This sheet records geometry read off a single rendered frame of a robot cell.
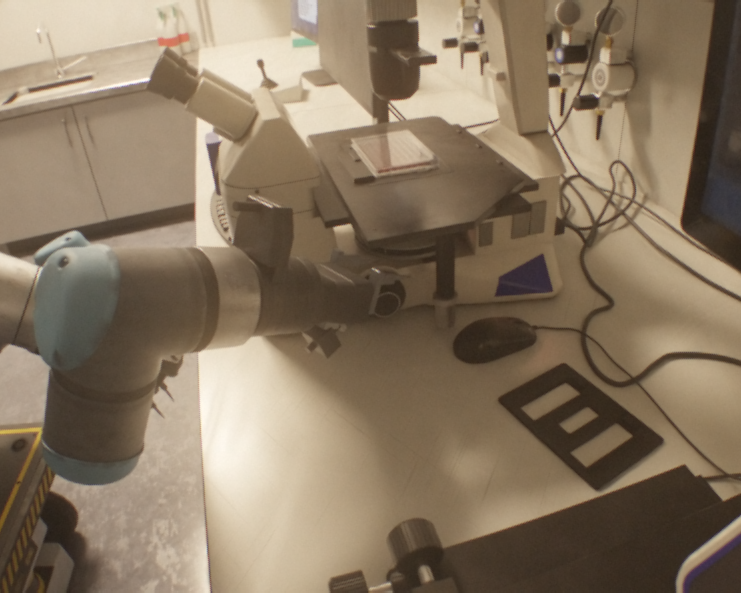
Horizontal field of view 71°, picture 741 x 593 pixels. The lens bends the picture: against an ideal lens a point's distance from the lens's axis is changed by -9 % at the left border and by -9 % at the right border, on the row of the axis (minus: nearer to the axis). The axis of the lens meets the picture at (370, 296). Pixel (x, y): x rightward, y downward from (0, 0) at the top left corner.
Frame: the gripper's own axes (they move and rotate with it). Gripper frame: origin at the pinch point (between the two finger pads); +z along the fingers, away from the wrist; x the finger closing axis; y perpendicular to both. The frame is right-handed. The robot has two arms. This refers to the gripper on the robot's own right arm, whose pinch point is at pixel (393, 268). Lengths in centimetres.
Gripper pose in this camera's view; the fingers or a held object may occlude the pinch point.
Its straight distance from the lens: 65.1
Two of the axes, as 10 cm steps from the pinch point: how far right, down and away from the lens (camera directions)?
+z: 6.9, -0.4, 7.2
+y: -2.4, 9.3, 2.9
